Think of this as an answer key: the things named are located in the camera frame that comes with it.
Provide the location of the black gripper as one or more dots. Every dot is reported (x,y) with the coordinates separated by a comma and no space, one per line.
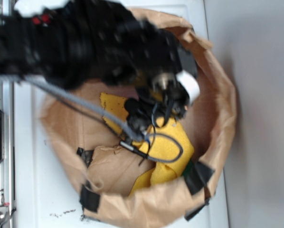
(139,54)

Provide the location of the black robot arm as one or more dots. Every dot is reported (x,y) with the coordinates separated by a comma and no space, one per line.
(102,39)

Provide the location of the white cylindrical cap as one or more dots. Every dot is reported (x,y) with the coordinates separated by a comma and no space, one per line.
(190,85)

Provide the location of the yellow cloth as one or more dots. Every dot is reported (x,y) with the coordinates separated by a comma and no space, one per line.
(127,172)

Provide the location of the brown paper bag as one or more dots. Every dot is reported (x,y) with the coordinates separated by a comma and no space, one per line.
(209,124)

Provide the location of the dark green block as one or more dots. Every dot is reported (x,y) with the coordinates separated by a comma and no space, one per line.
(188,169)

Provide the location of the aluminium frame rail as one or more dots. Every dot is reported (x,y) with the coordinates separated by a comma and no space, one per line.
(7,183)

